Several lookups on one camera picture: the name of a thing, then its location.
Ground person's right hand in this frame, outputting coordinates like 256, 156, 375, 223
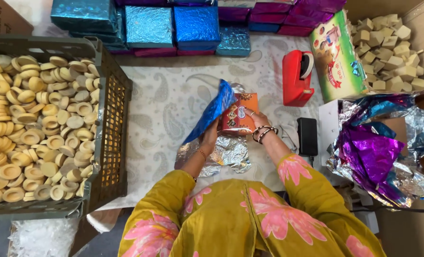
243, 108, 272, 130

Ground person's left hand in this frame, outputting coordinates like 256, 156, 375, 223
200, 118, 221, 153

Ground orange printed box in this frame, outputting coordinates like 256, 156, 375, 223
221, 92, 260, 135

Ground blue silver foil wrapping sheet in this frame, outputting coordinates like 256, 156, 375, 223
174, 79, 252, 178

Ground dark beaded bangles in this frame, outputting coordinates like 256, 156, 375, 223
251, 125, 279, 144

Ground grey cloth piece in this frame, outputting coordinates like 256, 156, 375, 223
278, 120, 300, 153

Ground red tape dispenser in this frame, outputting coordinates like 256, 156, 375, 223
282, 49, 316, 108

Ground white paisley cloth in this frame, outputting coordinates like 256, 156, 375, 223
97, 33, 327, 212

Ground black power adapter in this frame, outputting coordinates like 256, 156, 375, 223
296, 117, 319, 157

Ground white tape roll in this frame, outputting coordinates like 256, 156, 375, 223
299, 51, 315, 80

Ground white box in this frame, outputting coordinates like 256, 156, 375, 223
318, 99, 345, 158

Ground yellow floral dress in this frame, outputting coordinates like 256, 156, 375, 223
118, 153, 388, 257

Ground green printed carton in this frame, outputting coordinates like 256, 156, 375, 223
309, 10, 370, 104

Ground dark green plastic crate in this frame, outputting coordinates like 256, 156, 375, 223
0, 34, 133, 222

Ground stack of purple foil boxes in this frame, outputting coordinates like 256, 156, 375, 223
114, 0, 347, 58

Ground stack of blue foil boxes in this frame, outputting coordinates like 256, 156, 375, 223
50, 0, 252, 58

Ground heap of loose foil sheets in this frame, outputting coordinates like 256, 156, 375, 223
326, 93, 424, 209

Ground heap of tan wooden blocks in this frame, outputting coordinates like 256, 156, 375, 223
351, 14, 424, 93

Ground pile of round wooden pieces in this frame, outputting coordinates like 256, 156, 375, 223
0, 54, 102, 206

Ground clear plastic bag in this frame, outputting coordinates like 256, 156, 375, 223
8, 217, 81, 257

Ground brown cardboard box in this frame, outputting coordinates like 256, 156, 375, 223
0, 0, 34, 36

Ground black cable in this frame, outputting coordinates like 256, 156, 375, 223
350, 206, 424, 215

